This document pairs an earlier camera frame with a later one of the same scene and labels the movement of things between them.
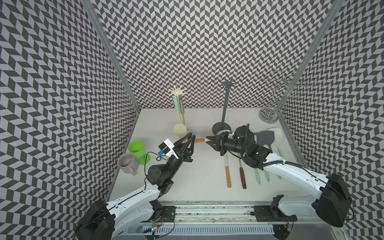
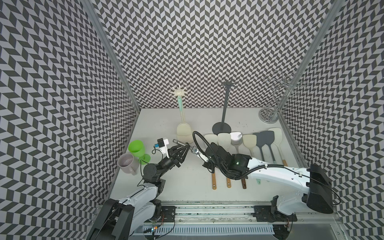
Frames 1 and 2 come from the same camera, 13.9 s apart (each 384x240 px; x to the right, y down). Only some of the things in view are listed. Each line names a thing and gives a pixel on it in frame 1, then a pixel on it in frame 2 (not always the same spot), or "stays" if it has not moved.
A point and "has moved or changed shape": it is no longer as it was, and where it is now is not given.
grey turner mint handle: [267, 175] has moved or changed shape
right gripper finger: [216, 145] to [204, 157]
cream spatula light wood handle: [197, 140] to [214, 181]
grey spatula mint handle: [266, 138] stays
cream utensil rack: [177, 92] has moved or changed shape
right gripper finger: [217, 138] to [196, 150]
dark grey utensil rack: [222, 127] stays
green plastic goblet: [138, 149] stays
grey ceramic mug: [128, 163] stays
